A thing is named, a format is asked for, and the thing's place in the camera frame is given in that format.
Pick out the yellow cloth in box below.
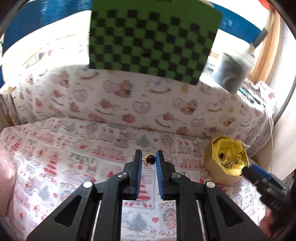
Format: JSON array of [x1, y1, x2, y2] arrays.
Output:
[[212, 137, 249, 176]]

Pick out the gold bangle bracelet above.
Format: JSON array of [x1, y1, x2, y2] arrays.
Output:
[[218, 151, 242, 170]]

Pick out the green black checkered box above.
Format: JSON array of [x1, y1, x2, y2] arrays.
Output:
[[89, 0, 222, 85]]

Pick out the right hand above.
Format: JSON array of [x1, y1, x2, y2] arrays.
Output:
[[259, 207, 273, 236]]

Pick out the bear print headboard cover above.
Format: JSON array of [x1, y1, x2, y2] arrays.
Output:
[[1, 65, 273, 155]]

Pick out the clear plastic jar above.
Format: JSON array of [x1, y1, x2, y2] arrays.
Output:
[[212, 52, 254, 94]]

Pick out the black gem brooch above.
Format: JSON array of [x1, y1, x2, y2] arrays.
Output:
[[142, 155, 156, 165]]

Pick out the gold octagonal jewelry box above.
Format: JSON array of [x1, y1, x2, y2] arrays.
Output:
[[204, 136, 248, 185]]

